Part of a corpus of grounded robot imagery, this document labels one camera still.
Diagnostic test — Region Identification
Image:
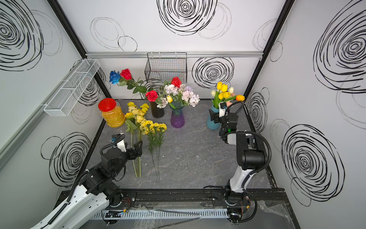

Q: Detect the yellow carnation bouquet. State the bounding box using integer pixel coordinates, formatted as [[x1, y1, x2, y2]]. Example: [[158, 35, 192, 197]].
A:
[[156, 84, 200, 109]]

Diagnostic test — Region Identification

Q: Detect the white cable duct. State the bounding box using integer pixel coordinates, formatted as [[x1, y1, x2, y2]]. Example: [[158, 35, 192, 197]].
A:
[[91, 209, 229, 220]]

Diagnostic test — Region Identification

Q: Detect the blue rose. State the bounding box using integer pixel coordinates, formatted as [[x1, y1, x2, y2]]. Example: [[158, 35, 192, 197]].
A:
[[109, 71, 121, 85]]

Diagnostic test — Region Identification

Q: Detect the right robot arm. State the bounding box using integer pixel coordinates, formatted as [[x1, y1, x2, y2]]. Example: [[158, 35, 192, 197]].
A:
[[209, 110, 272, 206]]

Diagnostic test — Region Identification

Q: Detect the teal ceramic vase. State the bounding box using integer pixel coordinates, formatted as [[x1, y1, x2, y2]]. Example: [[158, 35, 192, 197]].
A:
[[206, 106, 221, 130]]

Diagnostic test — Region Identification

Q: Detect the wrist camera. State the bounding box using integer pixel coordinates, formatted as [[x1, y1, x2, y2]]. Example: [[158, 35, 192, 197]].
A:
[[111, 133, 127, 153], [219, 102, 227, 118]]

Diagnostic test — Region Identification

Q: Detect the black wire basket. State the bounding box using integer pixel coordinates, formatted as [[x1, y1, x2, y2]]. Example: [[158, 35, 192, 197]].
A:
[[144, 52, 188, 83]]

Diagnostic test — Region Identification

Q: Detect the yellow poppy stem large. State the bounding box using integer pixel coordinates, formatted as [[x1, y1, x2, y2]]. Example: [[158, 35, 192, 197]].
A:
[[136, 102, 151, 177]]

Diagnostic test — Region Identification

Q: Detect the yellow carnation stem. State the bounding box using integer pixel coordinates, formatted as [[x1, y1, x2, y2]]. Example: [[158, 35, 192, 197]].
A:
[[151, 123, 160, 154], [143, 126, 158, 178], [143, 120, 154, 127], [157, 124, 167, 180]]

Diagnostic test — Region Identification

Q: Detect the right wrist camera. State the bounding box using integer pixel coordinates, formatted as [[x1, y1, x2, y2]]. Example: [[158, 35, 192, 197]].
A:
[[219, 102, 227, 118]]

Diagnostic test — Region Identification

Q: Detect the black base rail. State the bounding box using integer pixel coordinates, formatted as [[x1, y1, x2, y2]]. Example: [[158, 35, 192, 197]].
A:
[[121, 188, 288, 208]]

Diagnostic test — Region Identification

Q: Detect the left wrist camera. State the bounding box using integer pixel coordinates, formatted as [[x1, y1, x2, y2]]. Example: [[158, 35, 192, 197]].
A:
[[111, 133, 127, 153]]

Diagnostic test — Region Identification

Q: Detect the yellow tulip bouquet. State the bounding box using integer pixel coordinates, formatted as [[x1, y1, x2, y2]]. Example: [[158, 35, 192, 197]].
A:
[[211, 82, 245, 109]]

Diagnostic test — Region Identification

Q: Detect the red rose top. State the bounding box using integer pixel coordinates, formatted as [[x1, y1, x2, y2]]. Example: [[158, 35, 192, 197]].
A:
[[119, 68, 183, 99]]

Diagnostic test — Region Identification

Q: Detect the white wire shelf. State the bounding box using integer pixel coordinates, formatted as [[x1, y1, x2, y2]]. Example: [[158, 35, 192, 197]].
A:
[[43, 59, 100, 116]]

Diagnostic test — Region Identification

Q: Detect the red rose low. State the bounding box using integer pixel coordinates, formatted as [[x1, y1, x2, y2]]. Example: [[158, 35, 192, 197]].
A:
[[145, 90, 162, 104]]

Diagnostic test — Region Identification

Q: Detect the sunflower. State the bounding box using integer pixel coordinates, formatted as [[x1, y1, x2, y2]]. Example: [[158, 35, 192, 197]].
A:
[[125, 113, 137, 133]]

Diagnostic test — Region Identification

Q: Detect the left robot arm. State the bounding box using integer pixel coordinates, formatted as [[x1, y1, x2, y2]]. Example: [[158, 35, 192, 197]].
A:
[[34, 141, 143, 229]]

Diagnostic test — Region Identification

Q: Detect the red lid plastic jar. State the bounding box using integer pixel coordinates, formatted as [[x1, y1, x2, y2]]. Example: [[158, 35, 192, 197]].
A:
[[98, 98, 125, 128]]

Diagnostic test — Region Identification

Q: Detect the purple glass vase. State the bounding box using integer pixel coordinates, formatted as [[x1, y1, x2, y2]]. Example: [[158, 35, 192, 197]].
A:
[[171, 108, 185, 128]]

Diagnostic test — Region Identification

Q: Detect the yellow rose stem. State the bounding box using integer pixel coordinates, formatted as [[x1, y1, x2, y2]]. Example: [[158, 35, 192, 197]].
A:
[[127, 104, 150, 135]]

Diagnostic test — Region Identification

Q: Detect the black vase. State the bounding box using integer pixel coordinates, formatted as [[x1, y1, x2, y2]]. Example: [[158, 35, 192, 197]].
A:
[[150, 102, 165, 118]]

